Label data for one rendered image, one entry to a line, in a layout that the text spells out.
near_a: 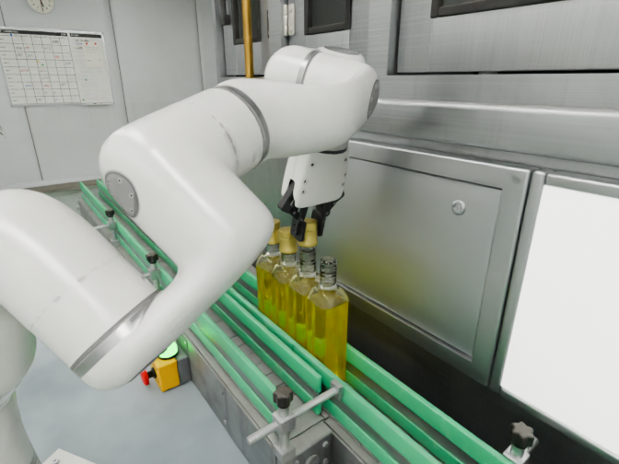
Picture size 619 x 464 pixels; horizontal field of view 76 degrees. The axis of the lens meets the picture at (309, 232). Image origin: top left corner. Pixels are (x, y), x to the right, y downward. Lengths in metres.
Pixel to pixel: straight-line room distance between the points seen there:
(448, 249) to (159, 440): 0.67
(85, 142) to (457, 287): 6.09
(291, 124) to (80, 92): 6.06
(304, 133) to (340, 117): 0.04
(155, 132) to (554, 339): 0.53
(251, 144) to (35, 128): 6.07
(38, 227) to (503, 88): 0.54
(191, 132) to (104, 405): 0.83
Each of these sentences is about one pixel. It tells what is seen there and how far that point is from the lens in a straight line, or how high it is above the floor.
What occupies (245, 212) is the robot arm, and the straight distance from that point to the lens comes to 0.30.
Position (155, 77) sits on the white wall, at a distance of 6.66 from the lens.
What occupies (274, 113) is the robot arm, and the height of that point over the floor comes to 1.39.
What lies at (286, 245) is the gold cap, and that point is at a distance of 0.74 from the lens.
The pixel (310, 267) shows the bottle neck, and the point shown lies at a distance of 0.71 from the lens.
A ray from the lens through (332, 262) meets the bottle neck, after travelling 0.66.
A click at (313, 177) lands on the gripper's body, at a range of 0.61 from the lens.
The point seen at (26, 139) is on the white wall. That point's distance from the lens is 6.40.
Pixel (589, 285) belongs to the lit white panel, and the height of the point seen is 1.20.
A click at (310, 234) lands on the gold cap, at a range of 0.68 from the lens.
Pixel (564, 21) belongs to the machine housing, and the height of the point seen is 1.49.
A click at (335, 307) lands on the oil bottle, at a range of 0.69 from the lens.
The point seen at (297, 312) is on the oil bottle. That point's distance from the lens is 0.75.
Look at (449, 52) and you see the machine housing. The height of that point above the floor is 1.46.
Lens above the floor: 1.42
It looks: 21 degrees down
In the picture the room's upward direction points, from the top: straight up
